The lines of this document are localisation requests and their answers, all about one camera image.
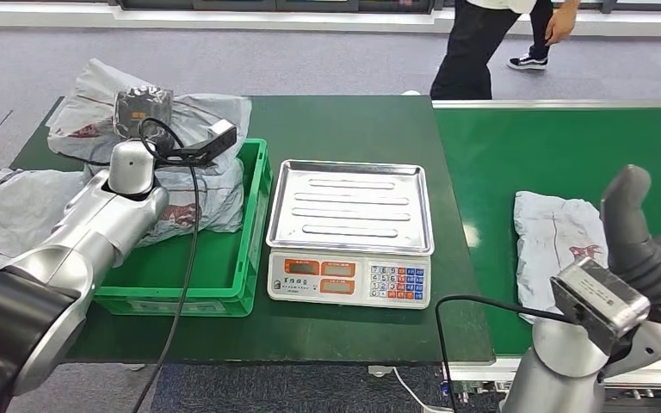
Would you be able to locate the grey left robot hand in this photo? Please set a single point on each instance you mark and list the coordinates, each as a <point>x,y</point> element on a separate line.
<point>142,111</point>

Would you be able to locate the person's hand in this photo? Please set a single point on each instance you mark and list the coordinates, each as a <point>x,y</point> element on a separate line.
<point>561,25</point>

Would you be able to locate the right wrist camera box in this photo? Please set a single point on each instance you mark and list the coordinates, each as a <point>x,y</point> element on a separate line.
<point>598,296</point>

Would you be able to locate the white electronic scale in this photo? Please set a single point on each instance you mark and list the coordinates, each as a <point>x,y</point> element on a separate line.
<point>330,282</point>

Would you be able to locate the grey bag with black print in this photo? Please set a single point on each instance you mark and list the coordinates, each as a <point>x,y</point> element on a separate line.
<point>11,211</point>

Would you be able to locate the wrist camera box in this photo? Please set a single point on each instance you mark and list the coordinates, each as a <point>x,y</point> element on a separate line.
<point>211,142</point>
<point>598,296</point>

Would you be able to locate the person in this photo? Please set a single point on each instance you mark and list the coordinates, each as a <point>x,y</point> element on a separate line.
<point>473,45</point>

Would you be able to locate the green plastic crate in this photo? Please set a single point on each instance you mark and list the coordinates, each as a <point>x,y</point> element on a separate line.
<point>216,268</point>

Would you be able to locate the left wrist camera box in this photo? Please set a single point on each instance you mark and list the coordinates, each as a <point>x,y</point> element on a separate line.
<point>211,142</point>

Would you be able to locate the grey parcel with red print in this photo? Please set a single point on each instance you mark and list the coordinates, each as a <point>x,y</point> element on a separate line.
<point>85,125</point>
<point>553,239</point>
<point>216,199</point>

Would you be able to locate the steel scale tray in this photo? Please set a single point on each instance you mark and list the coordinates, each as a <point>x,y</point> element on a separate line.
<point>353,208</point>

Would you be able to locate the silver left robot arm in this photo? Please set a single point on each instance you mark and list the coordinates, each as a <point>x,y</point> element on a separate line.
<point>79,239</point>

